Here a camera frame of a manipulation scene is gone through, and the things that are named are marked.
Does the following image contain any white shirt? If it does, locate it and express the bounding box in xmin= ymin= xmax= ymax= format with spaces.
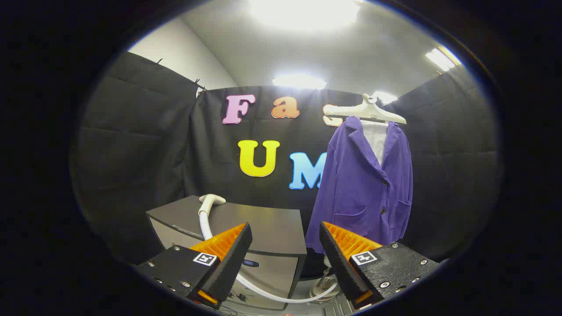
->
xmin=361 ymin=119 xmax=389 ymax=166

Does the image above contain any rectangular ceiling light panel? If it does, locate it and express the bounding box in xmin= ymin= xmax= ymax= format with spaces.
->
xmin=425 ymin=46 xmax=461 ymax=72

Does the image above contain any oblong ceiling light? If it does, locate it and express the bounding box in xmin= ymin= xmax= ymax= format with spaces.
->
xmin=272 ymin=75 xmax=328 ymax=90

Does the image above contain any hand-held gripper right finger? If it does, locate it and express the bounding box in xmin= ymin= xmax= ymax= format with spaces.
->
xmin=319 ymin=221 xmax=440 ymax=310

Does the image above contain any white steamer stand base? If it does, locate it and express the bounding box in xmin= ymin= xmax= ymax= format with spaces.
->
xmin=310 ymin=258 xmax=341 ymax=302

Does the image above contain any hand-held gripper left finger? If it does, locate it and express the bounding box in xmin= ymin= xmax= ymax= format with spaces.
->
xmin=136 ymin=222 xmax=253 ymax=310

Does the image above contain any grey cabinet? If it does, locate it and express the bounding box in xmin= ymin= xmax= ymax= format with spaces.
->
xmin=146 ymin=195 xmax=308 ymax=311

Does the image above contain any large ceiling light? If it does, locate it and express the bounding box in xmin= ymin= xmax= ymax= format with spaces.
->
xmin=249 ymin=0 xmax=361 ymax=28

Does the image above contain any white clothes hanger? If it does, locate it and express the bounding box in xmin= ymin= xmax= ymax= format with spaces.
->
xmin=326 ymin=93 xmax=407 ymax=125

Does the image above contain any purple corduroy jacket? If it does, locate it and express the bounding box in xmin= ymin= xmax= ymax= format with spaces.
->
xmin=305 ymin=115 xmax=414 ymax=255

